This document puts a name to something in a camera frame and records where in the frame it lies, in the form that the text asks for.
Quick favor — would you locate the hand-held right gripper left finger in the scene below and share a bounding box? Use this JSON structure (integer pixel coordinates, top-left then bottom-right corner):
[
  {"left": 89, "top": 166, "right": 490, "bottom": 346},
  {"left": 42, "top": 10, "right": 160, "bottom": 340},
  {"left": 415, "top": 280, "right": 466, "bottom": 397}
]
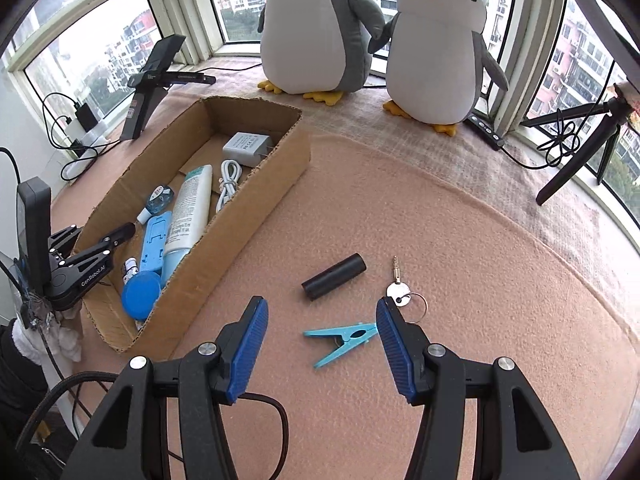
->
[{"left": 60, "top": 296, "right": 269, "bottom": 480}]

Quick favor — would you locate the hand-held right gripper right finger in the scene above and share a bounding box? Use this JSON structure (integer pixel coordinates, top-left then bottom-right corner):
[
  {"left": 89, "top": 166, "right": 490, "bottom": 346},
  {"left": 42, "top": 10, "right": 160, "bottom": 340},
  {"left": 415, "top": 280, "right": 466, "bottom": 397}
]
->
[{"left": 376, "top": 296, "right": 581, "bottom": 480}]

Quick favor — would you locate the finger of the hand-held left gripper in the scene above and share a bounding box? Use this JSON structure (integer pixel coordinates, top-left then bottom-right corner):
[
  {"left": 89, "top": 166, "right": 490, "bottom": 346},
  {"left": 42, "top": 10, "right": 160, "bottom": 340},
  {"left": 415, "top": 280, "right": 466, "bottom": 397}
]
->
[
  {"left": 67, "top": 224, "right": 137, "bottom": 266},
  {"left": 47, "top": 226, "right": 83, "bottom": 256}
]

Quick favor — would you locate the blue phone stand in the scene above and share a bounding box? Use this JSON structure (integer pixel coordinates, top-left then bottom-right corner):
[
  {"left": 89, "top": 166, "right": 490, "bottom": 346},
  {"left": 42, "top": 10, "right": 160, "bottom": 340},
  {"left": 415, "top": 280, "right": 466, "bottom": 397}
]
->
[{"left": 140, "top": 211, "right": 173, "bottom": 275}]

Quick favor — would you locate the light blue clothespin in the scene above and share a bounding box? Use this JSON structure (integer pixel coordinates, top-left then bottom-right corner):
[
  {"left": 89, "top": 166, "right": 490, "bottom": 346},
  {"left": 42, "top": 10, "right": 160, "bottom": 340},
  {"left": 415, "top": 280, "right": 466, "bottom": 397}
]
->
[{"left": 302, "top": 322, "right": 380, "bottom": 368}]

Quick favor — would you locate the blue white correction tape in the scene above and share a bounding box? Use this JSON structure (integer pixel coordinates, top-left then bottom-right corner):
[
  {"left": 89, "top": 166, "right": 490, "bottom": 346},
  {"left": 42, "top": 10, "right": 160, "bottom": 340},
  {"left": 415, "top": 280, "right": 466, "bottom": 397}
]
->
[{"left": 137, "top": 186, "right": 177, "bottom": 225}]

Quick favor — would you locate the blue round lid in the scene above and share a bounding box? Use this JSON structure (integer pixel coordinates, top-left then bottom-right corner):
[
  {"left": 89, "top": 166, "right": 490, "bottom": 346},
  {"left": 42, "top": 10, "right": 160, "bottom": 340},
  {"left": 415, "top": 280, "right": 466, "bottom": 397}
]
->
[{"left": 121, "top": 272, "right": 162, "bottom": 322}]

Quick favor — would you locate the grey charger adapter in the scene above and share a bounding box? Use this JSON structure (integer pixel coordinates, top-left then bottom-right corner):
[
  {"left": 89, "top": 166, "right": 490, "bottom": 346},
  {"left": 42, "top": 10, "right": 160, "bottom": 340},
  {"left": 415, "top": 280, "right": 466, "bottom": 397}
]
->
[{"left": 222, "top": 131, "right": 273, "bottom": 167}]

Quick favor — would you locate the cardboard box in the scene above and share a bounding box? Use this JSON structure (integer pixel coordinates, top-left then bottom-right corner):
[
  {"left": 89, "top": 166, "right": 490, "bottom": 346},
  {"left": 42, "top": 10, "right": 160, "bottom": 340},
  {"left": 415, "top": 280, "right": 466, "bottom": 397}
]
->
[{"left": 75, "top": 96, "right": 311, "bottom": 353}]

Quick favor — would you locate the person's left forearm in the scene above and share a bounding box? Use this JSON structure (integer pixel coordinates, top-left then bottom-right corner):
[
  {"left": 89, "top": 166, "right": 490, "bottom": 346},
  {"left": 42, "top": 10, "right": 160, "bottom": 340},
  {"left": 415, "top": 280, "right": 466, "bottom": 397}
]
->
[{"left": 0, "top": 317, "right": 51, "bottom": 456}]

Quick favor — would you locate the person's left hand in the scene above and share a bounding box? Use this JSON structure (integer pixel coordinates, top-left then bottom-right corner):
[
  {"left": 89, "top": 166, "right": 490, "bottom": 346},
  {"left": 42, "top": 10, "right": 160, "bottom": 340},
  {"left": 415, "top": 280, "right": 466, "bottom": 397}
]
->
[{"left": 50, "top": 310, "right": 83, "bottom": 363}]

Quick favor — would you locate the white lotion tube blue cap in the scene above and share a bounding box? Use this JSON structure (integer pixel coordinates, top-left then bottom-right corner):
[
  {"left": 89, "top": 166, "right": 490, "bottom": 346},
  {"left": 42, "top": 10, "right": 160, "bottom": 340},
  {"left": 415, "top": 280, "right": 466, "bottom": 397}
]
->
[{"left": 161, "top": 165, "right": 213, "bottom": 285}]

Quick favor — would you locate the black cylinder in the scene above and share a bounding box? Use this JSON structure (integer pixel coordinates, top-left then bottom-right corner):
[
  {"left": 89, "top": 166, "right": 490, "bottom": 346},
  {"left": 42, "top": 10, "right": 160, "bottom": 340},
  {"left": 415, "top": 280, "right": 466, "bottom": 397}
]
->
[{"left": 301, "top": 253, "right": 367, "bottom": 302}]

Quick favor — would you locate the pink blanket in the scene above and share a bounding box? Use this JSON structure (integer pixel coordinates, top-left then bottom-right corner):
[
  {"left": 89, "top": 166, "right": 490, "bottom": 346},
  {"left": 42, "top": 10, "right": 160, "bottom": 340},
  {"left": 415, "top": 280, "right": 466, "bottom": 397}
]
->
[{"left": 50, "top": 85, "right": 640, "bottom": 480}]

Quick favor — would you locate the white power strip with chargers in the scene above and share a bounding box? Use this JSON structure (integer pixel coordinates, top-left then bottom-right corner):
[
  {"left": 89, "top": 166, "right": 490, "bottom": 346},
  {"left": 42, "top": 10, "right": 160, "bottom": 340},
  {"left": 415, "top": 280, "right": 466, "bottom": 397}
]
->
[{"left": 42, "top": 92, "right": 123, "bottom": 181}]

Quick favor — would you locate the black charger brick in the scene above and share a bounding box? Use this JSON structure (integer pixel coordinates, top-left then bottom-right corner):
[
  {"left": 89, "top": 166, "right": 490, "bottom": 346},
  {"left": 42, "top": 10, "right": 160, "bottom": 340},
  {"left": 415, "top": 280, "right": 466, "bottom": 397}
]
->
[{"left": 74, "top": 104, "right": 100, "bottom": 128}]

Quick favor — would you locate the idle gripper device on stand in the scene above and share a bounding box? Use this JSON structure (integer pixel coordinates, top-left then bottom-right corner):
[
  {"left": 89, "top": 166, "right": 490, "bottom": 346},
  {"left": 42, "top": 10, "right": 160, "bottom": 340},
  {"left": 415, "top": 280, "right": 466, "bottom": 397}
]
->
[{"left": 120, "top": 34, "right": 217, "bottom": 142}]

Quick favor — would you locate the beige patterned cloth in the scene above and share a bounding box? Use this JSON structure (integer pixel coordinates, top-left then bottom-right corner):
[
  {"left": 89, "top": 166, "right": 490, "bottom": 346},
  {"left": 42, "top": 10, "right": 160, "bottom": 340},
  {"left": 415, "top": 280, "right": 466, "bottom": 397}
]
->
[{"left": 165, "top": 55, "right": 601, "bottom": 241}]

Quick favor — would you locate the black button strip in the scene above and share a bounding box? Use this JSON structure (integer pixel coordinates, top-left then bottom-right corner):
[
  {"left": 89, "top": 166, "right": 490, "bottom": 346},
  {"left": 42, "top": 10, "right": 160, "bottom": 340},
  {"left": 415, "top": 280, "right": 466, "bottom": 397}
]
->
[{"left": 465, "top": 114, "right": 506, "bottom": 151}]

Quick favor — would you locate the black tripod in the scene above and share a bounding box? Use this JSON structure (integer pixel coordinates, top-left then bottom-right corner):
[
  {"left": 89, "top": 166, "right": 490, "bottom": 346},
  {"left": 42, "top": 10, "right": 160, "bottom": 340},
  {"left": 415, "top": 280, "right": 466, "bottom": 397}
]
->
[{"left": 520, "top": 80, "right": 640, "bottom": 206}]

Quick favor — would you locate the large penguin plush toy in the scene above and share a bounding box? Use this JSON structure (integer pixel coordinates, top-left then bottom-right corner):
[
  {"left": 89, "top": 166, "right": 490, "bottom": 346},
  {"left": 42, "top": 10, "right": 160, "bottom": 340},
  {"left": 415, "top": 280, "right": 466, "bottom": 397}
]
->
[{"left": 257, "top": 0, "right": 386, "bottom": 107}]

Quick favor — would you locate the small penguin plush toy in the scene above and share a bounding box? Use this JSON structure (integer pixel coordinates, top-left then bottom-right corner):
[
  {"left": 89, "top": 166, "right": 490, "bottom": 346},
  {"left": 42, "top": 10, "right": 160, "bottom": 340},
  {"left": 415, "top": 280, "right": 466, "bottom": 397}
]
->
[{"left": 367, "top": 0, "right": 510, "bottom": 136}]

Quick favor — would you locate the silver key with ring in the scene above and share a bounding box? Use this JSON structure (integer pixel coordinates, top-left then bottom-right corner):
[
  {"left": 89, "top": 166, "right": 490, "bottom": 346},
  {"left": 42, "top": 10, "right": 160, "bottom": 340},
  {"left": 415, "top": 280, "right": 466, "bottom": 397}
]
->
[{"left": 386, "top": 256, "right": 428, "bottom": 323}]

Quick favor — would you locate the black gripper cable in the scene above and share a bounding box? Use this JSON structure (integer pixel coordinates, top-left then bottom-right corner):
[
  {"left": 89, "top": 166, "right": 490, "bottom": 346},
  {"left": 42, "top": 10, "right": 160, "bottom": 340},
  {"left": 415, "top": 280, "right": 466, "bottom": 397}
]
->
[{"left": 0, "top": 147, "right": 23, "bottom": 196}]

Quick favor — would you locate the black looped cable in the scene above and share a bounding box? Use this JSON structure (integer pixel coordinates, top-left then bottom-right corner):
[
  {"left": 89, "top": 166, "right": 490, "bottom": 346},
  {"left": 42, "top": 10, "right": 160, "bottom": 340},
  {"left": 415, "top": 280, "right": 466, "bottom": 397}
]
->
[{"left": 237, "top": 394, "right": 290, "bottom": 468}]

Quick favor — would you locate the white coiled usb cable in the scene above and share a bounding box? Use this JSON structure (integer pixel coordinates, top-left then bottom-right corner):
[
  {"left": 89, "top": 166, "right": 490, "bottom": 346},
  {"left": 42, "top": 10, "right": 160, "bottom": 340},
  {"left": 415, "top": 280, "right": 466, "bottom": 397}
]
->
[{"left": 215, "top": 159, "right": 244, "bottom": 216}]

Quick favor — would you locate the black braided cable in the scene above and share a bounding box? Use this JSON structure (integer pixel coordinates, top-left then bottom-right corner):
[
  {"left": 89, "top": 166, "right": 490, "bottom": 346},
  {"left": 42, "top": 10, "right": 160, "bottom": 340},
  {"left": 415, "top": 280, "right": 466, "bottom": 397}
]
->
[{"left": 15, "top": 376, "right": 121, "bottom": 461}]

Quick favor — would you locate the thin black cable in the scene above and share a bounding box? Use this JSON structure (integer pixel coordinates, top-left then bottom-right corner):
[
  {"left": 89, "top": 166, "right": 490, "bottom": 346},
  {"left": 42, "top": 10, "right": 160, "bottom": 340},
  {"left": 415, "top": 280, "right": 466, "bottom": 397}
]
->
[{"left": 212, "top": 60, "right": 266, "bottom": 73}]

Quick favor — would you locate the white window frame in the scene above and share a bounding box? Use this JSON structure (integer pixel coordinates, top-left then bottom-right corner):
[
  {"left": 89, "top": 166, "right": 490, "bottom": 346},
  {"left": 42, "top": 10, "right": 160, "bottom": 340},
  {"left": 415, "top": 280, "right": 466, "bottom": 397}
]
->
[{"left": 0, "top": 0, "right": 640, "bottom": 211}]

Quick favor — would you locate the black tripod cable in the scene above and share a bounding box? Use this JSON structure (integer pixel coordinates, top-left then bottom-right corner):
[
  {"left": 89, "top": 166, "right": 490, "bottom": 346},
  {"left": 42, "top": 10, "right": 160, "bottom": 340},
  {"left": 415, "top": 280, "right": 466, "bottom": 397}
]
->
[{"left": 537, "top": 107, "right": 593, "bottom": 168}]

